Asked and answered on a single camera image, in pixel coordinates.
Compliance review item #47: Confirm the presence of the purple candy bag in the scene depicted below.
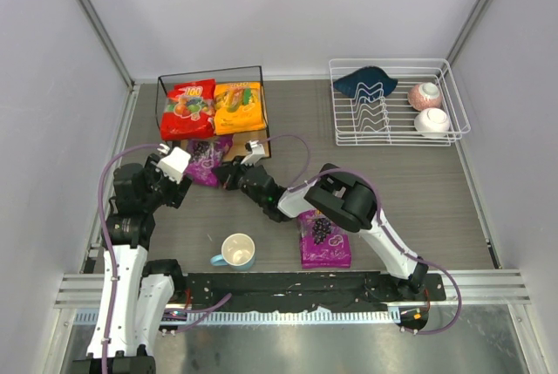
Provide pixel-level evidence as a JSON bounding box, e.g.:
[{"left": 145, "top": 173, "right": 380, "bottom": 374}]
[
  {"left": 297, "top": 210, "right": 352, "bottom": 269},
  {"left": 185, "top": 135, "right": 233, "bottom": 187}
]

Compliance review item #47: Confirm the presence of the orange candy bag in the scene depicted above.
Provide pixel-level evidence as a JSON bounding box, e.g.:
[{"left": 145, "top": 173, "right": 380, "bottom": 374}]
[{"left": 214, "top": 81, "right": 267, "bottom": 136}]

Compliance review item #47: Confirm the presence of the red candy bag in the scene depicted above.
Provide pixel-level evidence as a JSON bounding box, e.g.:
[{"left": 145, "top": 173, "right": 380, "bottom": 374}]
[{"left": 160, "top": 79, "right": 216, "bottom": 141}]

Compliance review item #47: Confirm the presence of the blue and white mug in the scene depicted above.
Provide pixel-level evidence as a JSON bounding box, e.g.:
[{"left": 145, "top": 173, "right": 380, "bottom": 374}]
[{"left": 210, "top": 233, "right": 255, "bottom": 271}]

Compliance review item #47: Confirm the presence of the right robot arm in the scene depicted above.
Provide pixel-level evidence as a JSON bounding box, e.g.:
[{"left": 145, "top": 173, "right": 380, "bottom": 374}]
[{"left": 213, "top": 161, "right": 428, "bottom": 296}]

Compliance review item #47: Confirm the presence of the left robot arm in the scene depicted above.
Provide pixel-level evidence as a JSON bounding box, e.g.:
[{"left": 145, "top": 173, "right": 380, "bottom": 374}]
[{"left": 70, "top": 145, "right": 192, "bottom": 373}]

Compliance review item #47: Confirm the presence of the dark blue leaf plate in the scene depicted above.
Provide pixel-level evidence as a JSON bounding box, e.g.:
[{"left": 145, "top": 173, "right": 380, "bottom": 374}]
[{"left": 333, "top": 66, "right": 398, "bottom": 101}]

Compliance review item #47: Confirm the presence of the white bowl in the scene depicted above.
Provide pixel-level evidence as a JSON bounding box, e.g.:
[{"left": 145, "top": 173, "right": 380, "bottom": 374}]
[{"left": 414, "top": 107, "right": 450, "bottom": 139}]

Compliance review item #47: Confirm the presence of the pink patterned bowl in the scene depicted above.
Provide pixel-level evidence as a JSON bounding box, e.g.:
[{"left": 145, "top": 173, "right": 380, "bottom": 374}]
[{"left": 407, "top": 82, "right": 443, "bottom": 112}]

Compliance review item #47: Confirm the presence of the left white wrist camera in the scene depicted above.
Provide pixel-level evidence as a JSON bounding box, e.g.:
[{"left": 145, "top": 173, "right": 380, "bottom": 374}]
[{"left": 156, "top": 144, "right": 191, "bottom": 184}]

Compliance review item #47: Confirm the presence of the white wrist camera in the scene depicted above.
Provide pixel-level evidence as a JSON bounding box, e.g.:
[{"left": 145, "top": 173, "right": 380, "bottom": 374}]
[
  {"left": 241, "top": 140, "right": 266, "bottom": 167},
  {"left": 156, "top": 144, "right": 191, "bottom": 184}
]

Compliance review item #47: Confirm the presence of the wooden wire-frame shelf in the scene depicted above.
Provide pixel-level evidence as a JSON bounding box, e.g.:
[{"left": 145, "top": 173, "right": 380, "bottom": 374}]
[{"left": 157, "top": 65, "right": 273, "bottom": 161}]

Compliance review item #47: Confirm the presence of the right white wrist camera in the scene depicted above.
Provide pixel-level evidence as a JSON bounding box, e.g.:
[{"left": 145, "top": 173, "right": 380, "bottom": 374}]
[{"left": 241, "top": 140, "right": 266, "bottom": 167}]

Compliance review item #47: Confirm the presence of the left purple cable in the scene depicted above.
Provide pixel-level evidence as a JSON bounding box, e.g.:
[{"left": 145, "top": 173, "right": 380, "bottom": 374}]
[{"left": 98, "top": 143, "right": 233, "bottom": 374}]

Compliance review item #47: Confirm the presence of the white wire dish rack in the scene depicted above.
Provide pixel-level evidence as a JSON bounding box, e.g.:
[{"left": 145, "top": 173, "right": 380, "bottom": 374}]
[{"left": 329, "top": 58, "right": 471, "bottom": 146}]

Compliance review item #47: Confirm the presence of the white slotted cable duct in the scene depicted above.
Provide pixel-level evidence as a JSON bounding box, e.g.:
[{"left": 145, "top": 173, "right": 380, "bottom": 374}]
[{"left": 73, "top": 307, "right": 400, "bottom": 326}]

